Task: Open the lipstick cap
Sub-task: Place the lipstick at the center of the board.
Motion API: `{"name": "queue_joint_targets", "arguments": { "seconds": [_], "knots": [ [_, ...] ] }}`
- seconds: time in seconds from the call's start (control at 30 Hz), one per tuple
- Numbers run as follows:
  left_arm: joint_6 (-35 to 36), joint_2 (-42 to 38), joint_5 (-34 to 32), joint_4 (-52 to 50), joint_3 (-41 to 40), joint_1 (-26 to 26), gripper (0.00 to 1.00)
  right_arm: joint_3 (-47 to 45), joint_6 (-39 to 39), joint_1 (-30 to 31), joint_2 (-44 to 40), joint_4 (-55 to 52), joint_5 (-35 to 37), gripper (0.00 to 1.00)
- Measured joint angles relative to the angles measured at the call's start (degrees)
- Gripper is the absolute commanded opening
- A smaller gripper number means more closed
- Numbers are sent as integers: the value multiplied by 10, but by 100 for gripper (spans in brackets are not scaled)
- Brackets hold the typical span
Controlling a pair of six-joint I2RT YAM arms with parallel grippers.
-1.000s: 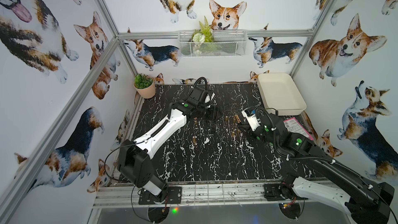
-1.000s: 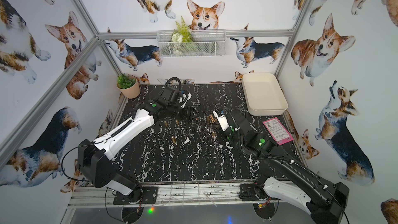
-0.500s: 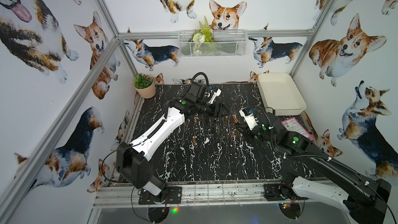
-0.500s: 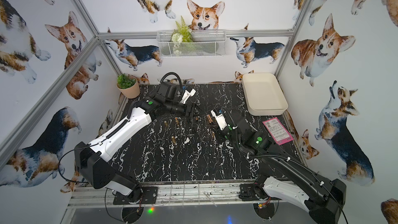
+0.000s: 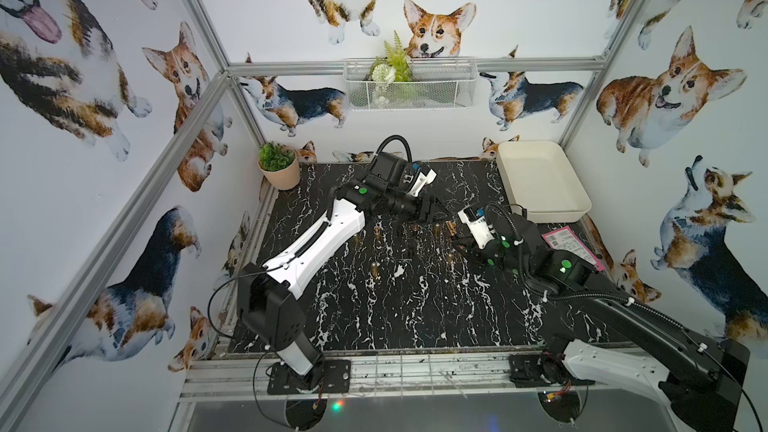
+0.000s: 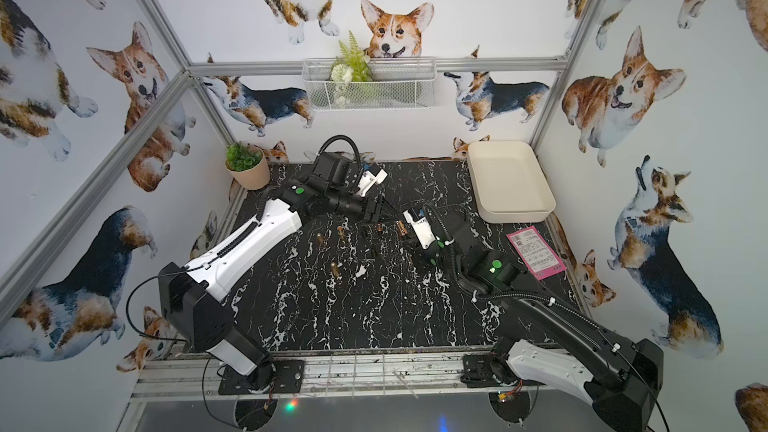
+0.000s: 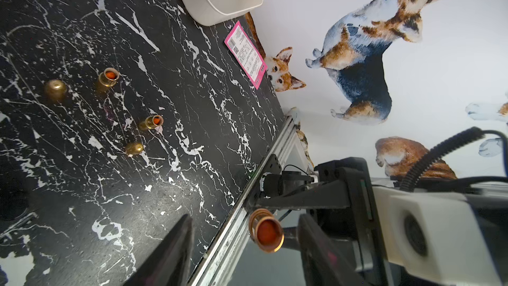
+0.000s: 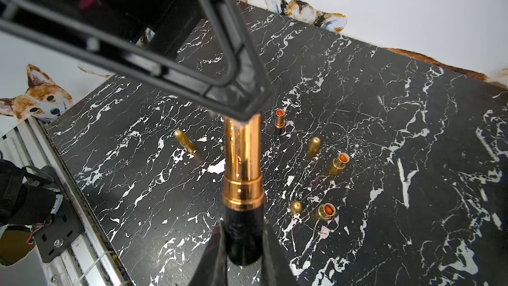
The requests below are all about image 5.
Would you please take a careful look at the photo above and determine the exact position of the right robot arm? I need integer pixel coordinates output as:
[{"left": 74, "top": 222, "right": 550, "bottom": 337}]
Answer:
[{"left": 454, "top": 202, "right": 750, "bottom": 431}]

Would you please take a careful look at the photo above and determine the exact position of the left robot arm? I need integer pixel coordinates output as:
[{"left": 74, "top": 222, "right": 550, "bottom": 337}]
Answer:
[{"left": 237, "top": 135, "right": 448, "bottom": 388}]

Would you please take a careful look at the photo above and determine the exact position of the pink printed card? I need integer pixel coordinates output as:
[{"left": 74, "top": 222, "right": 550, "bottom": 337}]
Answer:
[{"left": 542, "top": 226, "right": 605, "bottom": 272}]

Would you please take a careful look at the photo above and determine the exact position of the cream rectangular tray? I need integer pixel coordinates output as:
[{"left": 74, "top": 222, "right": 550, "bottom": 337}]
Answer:
[{"left": 496, "top": 141, "right": 592, "bottom": 224}]

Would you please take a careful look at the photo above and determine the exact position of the potted green plant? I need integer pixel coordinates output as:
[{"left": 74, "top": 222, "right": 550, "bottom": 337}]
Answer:
[{"left": 258, "top": 142, "right": 300, "bottom": 191}]

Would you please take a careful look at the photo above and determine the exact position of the fern and white flower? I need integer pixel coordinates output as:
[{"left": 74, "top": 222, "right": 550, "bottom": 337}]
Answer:
[{"left": 366, "top": 32, "right": 413, "bottom": 107}]

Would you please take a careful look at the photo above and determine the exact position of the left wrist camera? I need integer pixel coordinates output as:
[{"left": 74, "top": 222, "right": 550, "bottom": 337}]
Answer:
[{"left": 407, "top": 169, "right": 437, "bottom": 197}]

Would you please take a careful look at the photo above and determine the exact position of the white wire basket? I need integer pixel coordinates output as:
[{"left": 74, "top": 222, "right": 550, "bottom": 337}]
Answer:
[{"left": 343, "top": 58, "right": 479, "bottom": 111}]

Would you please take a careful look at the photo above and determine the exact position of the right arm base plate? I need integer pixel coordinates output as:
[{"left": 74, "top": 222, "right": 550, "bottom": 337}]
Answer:
[{"left": 508, "top": 353, "right": 595, "bottom": 388}]

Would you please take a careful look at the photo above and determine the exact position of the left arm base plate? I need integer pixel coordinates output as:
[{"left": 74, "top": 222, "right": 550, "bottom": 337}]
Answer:
[{"left": 267, "top": 359, "right": 352, "bottom": 395}]

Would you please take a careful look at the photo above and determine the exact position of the aluminium front rail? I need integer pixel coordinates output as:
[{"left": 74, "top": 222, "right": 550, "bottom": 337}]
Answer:
[{"left": 178, "top": 353, "right": 679, "bottom": 403}]

